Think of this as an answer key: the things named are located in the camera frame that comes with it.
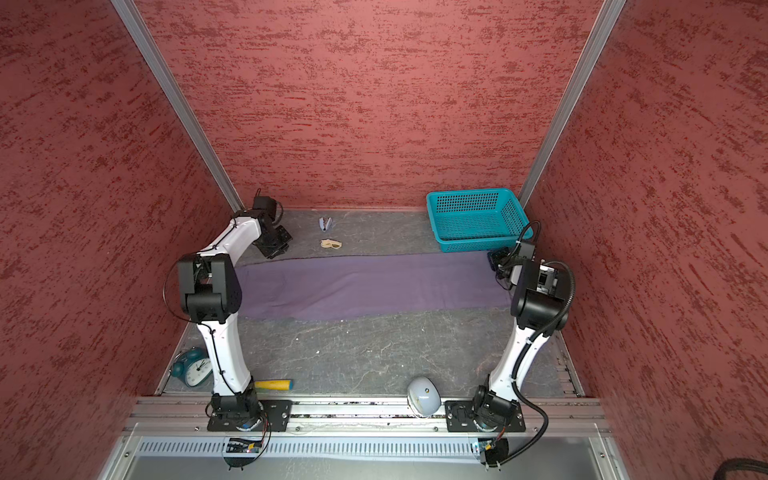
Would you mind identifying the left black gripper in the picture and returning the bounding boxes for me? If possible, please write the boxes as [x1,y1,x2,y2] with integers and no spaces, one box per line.
[255,223,293,256]

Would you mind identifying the teal plastic basket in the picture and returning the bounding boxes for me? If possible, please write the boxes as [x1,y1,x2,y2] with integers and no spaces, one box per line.
[426,188,530,253]

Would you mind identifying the purple trousers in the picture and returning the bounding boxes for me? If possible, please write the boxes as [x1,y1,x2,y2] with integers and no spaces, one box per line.
[236,252,510,321]

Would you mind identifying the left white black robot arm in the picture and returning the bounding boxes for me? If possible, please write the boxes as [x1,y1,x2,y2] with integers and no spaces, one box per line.
[176,206,291,430]

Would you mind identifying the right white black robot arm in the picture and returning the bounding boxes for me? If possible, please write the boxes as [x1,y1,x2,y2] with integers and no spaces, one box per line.
[473,257,575,432]

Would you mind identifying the small blue grey clip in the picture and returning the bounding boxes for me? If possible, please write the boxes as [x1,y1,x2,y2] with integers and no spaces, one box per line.
[319,217,333,232]

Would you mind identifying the small tan wooden object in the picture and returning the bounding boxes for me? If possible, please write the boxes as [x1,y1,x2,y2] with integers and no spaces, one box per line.
[320,239,343,250]

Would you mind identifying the teal white round object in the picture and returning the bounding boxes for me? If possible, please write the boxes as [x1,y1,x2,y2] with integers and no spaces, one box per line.
[170,347,213,388]

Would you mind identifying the white dome object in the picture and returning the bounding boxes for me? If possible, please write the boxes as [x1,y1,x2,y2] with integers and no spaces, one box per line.
[407,376,442,418]

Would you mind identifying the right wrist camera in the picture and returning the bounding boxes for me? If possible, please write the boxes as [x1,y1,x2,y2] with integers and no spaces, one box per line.
[512,220,541,266]

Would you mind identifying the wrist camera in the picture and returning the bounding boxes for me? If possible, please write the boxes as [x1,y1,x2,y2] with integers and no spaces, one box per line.
[512,220,541,266]
[252,189,284,225]

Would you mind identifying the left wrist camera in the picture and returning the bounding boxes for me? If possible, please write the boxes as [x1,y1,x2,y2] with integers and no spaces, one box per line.
[252,189,284,225]

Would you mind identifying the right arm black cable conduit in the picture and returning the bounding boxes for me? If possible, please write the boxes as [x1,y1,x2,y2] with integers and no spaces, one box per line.
[497,259,577,466]

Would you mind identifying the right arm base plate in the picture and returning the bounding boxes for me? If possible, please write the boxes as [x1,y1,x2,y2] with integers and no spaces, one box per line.
[444,400,526,434]

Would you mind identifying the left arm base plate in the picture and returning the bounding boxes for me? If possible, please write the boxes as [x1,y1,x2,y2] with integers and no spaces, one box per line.
[207,400,293,434]

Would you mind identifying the perforated cable tray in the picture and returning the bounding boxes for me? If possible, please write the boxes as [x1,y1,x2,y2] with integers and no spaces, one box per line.
[134,437,481,463]

